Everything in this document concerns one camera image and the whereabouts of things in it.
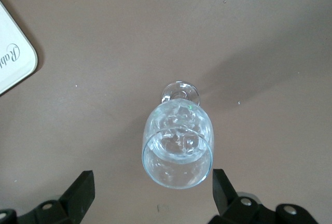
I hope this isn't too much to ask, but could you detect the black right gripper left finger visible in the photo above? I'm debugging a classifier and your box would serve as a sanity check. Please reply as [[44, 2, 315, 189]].
[[20, 171, 95, 224]]

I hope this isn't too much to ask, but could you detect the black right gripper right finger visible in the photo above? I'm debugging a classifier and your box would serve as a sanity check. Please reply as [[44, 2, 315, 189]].
[[211, 169, 277, 224]]

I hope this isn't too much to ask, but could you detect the clear ice cube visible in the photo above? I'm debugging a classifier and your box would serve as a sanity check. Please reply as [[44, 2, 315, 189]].
[[158, 128, 205, 160]]

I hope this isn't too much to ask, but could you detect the clear stemmed wine glass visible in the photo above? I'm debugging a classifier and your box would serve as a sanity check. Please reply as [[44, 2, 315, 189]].
[[142, 80, 215, 190]]

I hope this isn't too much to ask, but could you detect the brown table cover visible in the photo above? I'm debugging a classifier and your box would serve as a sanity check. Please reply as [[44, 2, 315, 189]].
[[0, 0, 332, 224]]

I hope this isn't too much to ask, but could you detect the cream rabbit print tray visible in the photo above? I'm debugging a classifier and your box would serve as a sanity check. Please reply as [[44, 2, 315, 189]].
[[0, 0, 38, 96]]

